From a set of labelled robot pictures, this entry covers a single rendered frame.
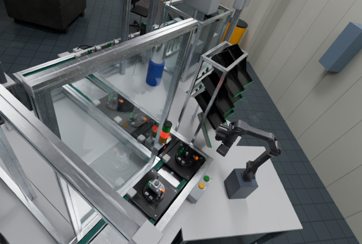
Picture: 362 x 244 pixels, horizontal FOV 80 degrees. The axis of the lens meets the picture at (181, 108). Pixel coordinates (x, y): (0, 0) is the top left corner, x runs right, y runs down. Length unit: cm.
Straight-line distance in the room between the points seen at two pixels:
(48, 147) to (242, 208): 153
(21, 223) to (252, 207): 145
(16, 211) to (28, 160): 33
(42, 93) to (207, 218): 134
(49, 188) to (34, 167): 18
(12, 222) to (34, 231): 13
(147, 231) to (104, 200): 7
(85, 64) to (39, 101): 12
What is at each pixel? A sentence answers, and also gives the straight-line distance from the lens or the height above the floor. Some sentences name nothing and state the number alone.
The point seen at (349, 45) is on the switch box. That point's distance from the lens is 337.
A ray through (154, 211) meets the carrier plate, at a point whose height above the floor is 97.
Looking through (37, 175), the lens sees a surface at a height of 86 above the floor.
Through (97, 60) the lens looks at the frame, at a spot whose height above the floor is 199.
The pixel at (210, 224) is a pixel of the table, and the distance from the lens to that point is 162.
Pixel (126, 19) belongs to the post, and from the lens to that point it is 204.
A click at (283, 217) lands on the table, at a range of 192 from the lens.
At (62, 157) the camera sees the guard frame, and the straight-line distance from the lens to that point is 38.
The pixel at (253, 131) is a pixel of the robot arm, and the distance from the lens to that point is 127.
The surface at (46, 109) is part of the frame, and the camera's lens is 55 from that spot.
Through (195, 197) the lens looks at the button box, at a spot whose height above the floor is 96.
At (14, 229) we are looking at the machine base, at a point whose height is 86.
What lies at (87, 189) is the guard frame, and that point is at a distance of 35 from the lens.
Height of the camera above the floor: 231
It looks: 43 degrees down
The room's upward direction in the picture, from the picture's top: 19 degrees clockwise
